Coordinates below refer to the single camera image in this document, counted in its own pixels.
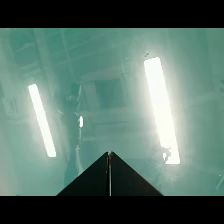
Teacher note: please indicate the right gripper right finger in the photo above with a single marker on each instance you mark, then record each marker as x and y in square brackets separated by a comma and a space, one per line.
[128, 181]

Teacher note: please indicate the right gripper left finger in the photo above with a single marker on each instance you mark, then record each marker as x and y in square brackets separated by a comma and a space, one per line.
[91, 181]

